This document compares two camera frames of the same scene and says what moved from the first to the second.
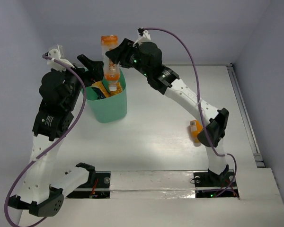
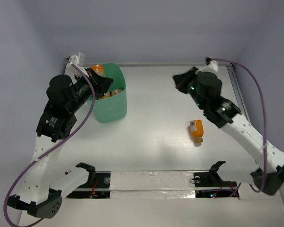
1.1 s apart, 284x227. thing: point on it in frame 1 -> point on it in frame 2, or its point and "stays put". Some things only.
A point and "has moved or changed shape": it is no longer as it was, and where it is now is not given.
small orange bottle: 195,127 stays put
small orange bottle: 119,90 has moved or changed shape
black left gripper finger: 95,68 -> 101,83
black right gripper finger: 117,53 -> 182,81
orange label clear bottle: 111,68 has moved or changed shape
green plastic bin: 109,109 stays put
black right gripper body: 135,59 -> 196,99
